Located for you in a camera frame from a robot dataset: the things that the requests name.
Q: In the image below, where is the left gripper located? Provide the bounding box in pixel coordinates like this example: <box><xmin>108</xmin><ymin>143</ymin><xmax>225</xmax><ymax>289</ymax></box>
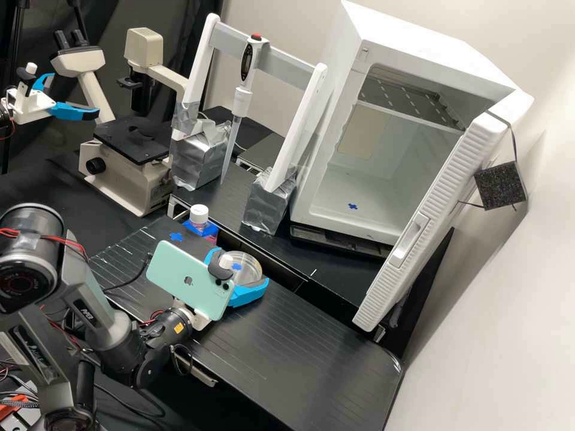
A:
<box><xmin>5</xmin><ymin>72</ymin><xmax>101</xmax><ymax>125</ymax></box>

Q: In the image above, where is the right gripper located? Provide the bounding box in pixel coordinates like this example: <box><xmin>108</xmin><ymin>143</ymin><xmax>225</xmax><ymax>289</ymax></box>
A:
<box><xmin>172</xmin><ymin>246</ymin><xmax>270</xmax><ymax>332</ymax></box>

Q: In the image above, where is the petri dish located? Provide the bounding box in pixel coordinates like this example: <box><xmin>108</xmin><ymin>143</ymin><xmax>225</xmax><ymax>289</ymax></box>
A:
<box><xmin>226</xmin><ymin>251</ymin><xmax>263</xmax><ymax>289</ymax></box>

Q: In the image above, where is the incubator door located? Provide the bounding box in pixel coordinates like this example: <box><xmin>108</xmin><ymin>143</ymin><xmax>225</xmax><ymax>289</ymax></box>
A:
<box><xmin>352</xmin><ymin>89</ymin><xmax>536</xmax><ymax>333</ymax></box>

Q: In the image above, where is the white incubator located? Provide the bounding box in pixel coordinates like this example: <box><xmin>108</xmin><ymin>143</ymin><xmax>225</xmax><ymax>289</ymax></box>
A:
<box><xmin>289</xmin><ymin>0</ymin><xmax>517</xmax><ymax>247</ymax></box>

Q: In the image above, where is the left phone holder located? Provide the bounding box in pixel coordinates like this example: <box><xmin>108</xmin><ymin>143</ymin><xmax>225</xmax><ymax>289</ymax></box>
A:
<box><xmin>16</xmin><ymin>62</ymin><xmax>40</xmax><ymax>98</ymax></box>

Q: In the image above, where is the blue bottle holder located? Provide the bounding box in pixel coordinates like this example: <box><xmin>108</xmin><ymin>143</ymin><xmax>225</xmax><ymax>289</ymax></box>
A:
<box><xmin>181</xmin><ymin>218</ymin><xmax>220</xmax><ymax>246</ymax></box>

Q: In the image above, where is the small bottle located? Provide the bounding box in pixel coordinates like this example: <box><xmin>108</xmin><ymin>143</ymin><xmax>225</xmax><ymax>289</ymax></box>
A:
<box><xmin>188</xmin><ymin>204</ymin><xmax>213</xmax><ymax>233</ymax></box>

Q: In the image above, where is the cream microscope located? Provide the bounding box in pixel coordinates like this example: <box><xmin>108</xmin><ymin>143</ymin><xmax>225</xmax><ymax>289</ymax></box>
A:
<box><xmin>50</xmin><ymin>27</ymin><xmax>190</xmax><ymax>219</ymax></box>

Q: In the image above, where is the white pipette stand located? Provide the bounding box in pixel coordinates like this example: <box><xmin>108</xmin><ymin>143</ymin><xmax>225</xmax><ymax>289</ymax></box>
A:
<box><xmin>170</xmin><ymin>13</ymin><xmax>329</xmax><ymax>235</ymax></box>

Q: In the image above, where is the pipette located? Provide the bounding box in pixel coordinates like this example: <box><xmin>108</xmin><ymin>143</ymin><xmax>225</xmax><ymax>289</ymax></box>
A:
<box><xmin>219</xmin><ymin>33</ymin><xmax>271</xmax><ymax>186</ymax></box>

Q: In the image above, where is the right wrist camera phone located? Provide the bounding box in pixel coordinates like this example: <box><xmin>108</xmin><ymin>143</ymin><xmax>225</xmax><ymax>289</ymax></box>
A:
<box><xmin>146</xmin><ymin>240</ymin><xmax>247</xmax><ymax>322</ymax></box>

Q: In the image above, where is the black cable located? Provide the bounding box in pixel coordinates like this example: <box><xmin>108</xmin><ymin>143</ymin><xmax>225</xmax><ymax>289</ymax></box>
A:
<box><xmin>102</xmin><ymin>253</ymin><xmax>154</xmax><ymax>293</ymax></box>

